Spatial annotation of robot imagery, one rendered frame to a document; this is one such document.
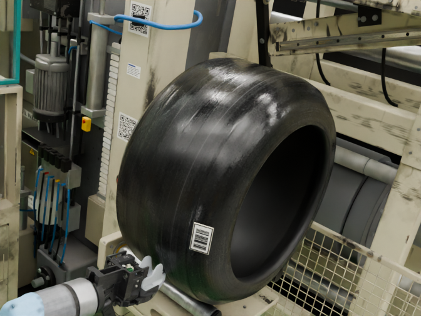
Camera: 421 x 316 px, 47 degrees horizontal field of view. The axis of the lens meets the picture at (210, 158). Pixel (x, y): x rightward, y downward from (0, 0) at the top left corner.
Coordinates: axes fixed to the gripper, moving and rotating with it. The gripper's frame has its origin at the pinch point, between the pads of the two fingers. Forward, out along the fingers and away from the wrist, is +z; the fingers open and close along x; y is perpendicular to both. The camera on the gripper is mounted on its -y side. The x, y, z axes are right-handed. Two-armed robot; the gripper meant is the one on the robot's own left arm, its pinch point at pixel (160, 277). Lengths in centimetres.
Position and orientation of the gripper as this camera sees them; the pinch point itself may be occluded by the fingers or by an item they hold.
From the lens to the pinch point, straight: 108.7
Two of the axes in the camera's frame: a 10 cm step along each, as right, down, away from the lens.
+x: -7.5, -3.6, 5.5
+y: 2.4, -9.3, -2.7
